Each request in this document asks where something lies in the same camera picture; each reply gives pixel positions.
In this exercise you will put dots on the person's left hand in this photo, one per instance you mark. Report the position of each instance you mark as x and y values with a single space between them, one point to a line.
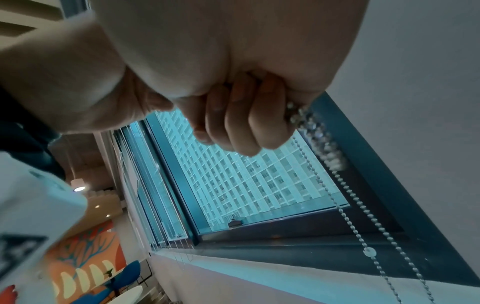
63 86

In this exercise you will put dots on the person's right hand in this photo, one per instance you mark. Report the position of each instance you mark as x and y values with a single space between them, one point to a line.
232 38

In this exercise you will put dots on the beige slatted ceiling panel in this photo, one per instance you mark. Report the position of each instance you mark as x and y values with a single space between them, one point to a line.
28 13

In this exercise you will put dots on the white pendant lamp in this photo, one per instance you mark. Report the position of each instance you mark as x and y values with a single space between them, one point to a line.
78 185

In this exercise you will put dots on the white high-rise building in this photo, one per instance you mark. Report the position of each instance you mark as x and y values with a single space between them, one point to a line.
240 184

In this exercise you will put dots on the blue chair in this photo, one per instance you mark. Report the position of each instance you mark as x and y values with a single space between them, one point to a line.
125 274

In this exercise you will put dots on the dark framed window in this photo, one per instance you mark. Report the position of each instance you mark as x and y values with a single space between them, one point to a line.
307 237

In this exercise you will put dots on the white round table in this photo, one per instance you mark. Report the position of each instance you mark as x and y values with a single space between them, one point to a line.
129 295

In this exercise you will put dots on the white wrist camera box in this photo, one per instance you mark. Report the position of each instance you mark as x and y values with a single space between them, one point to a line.
35 204

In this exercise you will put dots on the colourful wall mural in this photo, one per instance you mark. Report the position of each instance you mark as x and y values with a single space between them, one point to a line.
80 255

